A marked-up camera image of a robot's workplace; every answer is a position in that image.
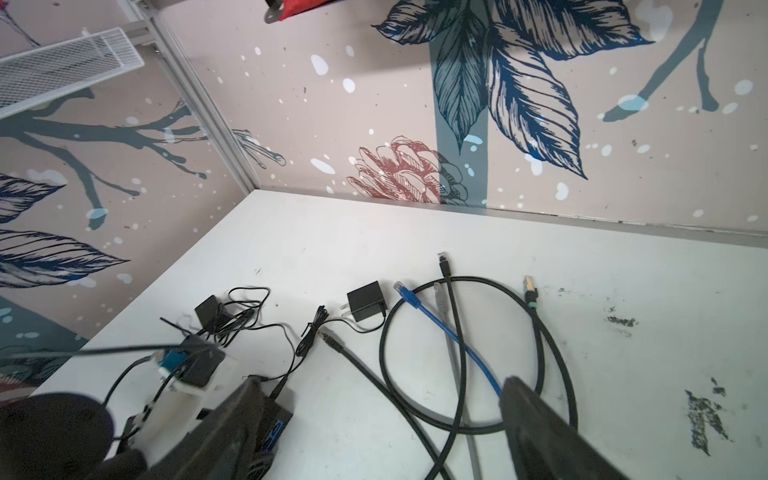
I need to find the white wire mesh shelf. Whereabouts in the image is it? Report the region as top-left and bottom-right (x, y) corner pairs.
(1, 28), (145, 119)

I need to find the black network switch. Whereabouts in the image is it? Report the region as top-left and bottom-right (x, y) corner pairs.
(246, 397), (293, 480)

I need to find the blue ethernet cable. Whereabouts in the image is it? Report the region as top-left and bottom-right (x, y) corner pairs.
(393, 280), (504, 398)

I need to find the black power adapter with cable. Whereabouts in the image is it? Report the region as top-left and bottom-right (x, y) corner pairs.
(158, 285), (301, 385)

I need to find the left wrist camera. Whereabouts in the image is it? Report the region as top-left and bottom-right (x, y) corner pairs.
(102, 336), (239, 465)

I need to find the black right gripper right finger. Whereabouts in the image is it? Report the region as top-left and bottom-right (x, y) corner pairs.
(500, 377), (626, 479)

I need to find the grey ethernet cable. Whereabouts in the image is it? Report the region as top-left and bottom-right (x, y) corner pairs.
(433, 281), (484, 480)

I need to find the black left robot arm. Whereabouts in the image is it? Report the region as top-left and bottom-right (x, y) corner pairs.
(1, 393), (148, 479)

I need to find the black braided ethernet cable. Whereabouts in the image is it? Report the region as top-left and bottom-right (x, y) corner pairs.
(379, 274), (580, 436)

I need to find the small black plug adapter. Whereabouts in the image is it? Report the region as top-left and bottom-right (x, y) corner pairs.
(293, 280), (390, 358)

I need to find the black bundled cable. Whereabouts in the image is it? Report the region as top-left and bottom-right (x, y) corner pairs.
(319, 331), (451, 480)

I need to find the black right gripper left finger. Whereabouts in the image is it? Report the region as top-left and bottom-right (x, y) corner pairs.
(140, 380), (264, 480)

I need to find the red cassava chips bag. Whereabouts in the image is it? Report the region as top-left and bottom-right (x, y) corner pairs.
(264, 0), (332, 24)

